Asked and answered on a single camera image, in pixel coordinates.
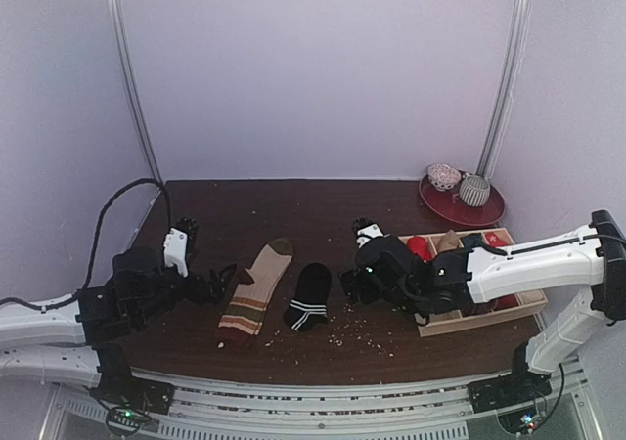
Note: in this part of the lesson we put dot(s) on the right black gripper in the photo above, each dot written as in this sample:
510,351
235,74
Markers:
352,288

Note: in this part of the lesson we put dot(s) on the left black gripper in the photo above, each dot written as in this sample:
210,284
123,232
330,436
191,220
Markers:
215,290

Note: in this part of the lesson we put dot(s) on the black sock white stripes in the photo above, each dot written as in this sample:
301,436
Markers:
308,307

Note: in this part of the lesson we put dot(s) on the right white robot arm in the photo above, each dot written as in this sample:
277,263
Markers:
592,257

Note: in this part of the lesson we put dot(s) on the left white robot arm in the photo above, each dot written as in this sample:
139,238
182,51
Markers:
72,339

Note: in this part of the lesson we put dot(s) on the beige striped long sock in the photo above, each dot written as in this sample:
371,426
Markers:
243,318

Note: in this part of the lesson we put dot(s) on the tan rolled sock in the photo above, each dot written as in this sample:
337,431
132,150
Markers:
448,241

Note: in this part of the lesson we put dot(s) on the wooden compartment box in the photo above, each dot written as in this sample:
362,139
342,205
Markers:
480,315

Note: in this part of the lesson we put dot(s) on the red round plate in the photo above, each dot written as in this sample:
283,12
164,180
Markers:
449,206

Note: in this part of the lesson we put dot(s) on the dark teal rolled sock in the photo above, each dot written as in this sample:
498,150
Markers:
473,240

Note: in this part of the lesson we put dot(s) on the white dotted bowl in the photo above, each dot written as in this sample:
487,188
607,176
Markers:
443,177

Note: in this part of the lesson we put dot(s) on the red patterned rolled sock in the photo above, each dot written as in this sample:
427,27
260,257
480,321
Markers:
493,239

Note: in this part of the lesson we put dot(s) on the grey striped cup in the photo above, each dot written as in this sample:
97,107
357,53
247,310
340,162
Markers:
474,191

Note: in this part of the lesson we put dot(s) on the red sock lower compartment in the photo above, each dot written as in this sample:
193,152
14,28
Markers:
506,302

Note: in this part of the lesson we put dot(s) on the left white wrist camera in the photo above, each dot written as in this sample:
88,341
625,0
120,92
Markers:
179,246

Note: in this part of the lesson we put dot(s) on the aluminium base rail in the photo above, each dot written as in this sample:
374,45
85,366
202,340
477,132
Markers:
437,409

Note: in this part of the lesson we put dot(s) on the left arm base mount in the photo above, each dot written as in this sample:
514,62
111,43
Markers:
127,412

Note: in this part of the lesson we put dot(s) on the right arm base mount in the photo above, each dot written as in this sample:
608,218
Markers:
520,400

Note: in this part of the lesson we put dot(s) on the right aluminium frame post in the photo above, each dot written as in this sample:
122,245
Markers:
503,104

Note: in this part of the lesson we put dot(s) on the aluminium frame post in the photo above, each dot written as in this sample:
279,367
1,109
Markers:
131,88
503,104

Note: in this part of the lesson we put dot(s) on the left aluminium frame post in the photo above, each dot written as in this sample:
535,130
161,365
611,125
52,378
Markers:
131,88

